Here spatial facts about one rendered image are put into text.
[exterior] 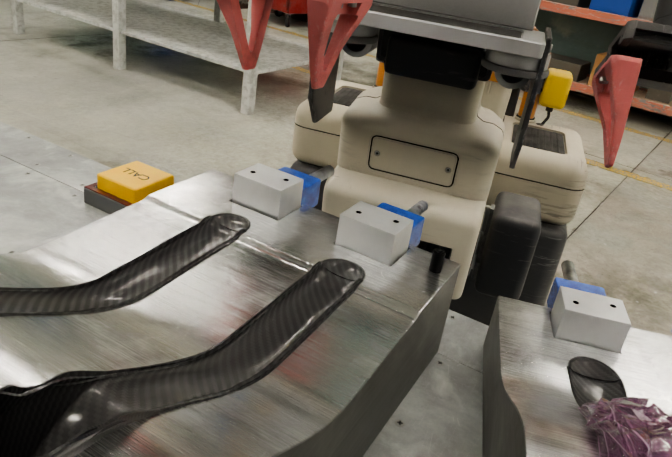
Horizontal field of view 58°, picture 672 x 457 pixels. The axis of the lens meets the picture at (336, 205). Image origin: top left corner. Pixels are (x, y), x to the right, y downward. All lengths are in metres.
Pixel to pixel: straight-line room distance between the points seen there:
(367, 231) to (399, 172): 0.38
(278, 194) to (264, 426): 0.25
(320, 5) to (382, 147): 0.42
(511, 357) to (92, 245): 0.32
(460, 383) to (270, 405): 0.23
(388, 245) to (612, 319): 0.18
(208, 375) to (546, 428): 0.19
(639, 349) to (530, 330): 0.09
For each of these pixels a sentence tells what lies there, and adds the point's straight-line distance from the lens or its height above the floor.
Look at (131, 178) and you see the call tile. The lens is 0.72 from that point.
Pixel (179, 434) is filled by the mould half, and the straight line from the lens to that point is 0.28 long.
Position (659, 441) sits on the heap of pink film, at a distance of 0.35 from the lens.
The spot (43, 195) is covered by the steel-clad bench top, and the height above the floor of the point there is 0.80.
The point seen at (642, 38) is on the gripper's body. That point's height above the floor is 1.08.
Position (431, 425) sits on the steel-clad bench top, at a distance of 0.49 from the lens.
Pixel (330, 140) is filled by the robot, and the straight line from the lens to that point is 1.15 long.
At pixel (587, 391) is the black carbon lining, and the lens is 0.49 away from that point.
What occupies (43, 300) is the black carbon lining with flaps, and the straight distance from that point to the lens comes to 0.42.
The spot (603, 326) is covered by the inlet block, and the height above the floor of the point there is 0.87.
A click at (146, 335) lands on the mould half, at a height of 0.89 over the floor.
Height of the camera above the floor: 1.13
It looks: 25 degrees down
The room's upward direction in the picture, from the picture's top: 9 degrees clockwise
